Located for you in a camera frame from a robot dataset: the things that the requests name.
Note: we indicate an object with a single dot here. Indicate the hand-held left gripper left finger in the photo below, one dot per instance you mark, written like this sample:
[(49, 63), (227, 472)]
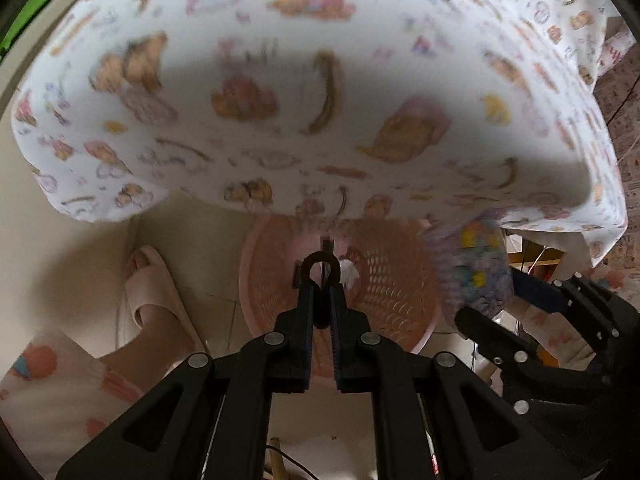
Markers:
[(302, 340)]

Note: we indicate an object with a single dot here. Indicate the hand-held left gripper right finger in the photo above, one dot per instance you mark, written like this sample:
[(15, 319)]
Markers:
[(342, 345)]

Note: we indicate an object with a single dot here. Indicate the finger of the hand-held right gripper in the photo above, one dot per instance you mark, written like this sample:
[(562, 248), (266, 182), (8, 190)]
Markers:
[(540, 292), (500, 350)]

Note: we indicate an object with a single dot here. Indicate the colourful tissue packet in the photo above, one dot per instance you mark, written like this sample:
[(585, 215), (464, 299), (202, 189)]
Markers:
[(475, 265)]

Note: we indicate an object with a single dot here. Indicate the pink plastic basket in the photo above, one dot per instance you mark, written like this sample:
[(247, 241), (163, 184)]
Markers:
[(390, 290)]

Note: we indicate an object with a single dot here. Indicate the person's foot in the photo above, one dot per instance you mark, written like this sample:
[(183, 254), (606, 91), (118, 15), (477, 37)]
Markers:
[(160, 330)]

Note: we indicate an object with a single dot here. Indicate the pink slipper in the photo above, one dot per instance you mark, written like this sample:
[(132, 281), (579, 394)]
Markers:
[(150, 285)]

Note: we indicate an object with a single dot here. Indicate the pink patterned cloth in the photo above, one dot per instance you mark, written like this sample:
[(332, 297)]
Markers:
[(617, 95)]

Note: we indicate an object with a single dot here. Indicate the bear print tablecloth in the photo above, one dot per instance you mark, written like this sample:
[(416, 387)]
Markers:
[(300, 85)]

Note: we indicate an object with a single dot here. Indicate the printed pajama pants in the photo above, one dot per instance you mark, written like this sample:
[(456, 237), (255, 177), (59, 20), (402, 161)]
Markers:
[(50, 410)]

